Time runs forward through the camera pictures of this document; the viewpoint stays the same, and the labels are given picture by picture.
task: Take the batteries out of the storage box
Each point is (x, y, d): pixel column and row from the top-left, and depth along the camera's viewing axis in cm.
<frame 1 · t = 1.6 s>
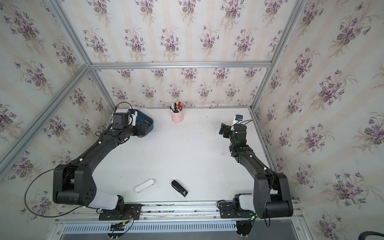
left hand: (140, 127, 88), fingers open
right hand: (231, 124, 88), fingers open
pink pen holder cup: (177, 117, 110), point 5 cm above the table
white oblong case: (145, 186, 80), point 3 cm above the table
black stapler: (177, 186, 80), point 4 cm above the table

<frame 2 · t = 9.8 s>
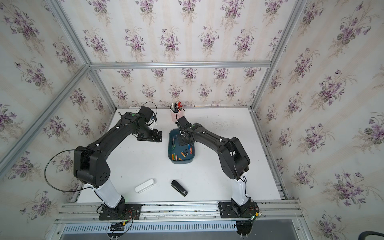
left hand: (156, 140, 86), fingers open
right hand: (183, 140, 93), fingers closed
teal plastic storage box: (178, 154, 95), on the table
the other named things where they were.

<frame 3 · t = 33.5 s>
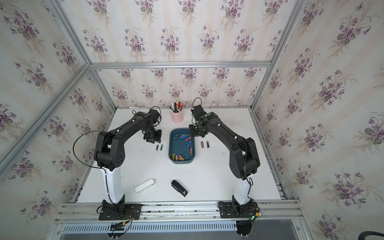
left hand: (159, 142, 95), fingers open
right hand: (194, 133, 90), fingers open
black copper AA battery: (202, 144, 100), on the table
black copper battery: (207, 143, 100), on the table
the other named things where they were.

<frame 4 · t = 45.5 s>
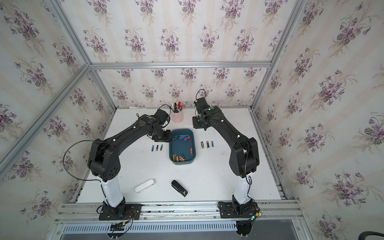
left hand: (169, 140, 89), fingers open
right hand: (198, 124, 89), fingers open
blue AAA battery: (212, 145, 100), on the table
blue left-row AAA battery: (152, 148, 99), on the table
the other named things where they were.

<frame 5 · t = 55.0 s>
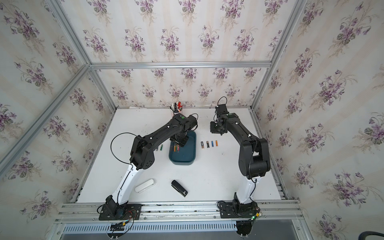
left hand: (180, 145, 93), fingers open
right hand: (215, 129, 94), fingers open
orange AAA battery: (216, 143, 101), on the table
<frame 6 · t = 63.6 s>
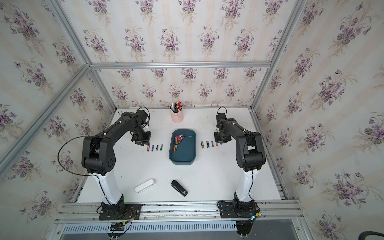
left hand: (148, 144, 91), fingers open
right hand: (222, 140, 99), fingers closed
red left-row AAA battery: (148, 148, 98), on the table
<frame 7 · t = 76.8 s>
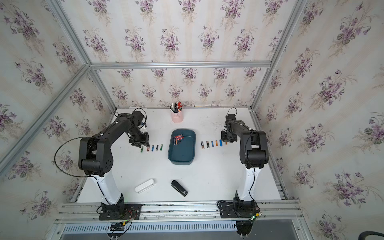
left hand: (146, 145, 90), fingers open
right hand: (227, 140, 102), fingers closed
green outer AAA battery: (142, 149, 97), on the table
